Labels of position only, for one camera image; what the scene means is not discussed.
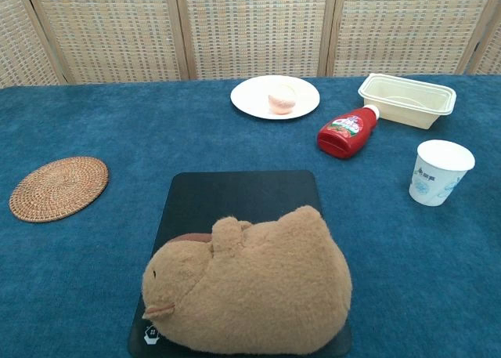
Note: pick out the white paper cup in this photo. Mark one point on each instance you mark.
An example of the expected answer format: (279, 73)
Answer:
(434, 178)

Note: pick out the black rectangular mat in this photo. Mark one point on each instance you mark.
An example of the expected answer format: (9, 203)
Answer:
(235, 193)

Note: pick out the white round plate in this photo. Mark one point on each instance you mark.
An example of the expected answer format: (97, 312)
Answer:
(250, 99)

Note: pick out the woven rattan coaster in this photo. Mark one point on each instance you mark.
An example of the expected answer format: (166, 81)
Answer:
(58, 189)

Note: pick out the pink toy peach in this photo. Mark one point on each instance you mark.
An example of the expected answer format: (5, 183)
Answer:
(280, 104)

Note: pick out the red ketchup bottle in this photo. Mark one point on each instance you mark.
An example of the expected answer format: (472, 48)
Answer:
(344, 134)

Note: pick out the brown capybara plush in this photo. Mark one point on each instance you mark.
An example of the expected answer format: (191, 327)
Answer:
(266, 287)

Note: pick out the woven bamboo folding screen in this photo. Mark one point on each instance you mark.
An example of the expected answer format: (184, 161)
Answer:
(254, 29)

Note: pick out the cream plastic food container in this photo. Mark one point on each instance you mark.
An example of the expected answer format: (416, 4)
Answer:
(407, 113)

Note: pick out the blue table cloth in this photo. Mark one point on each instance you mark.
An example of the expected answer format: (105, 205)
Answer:
(98, 275)

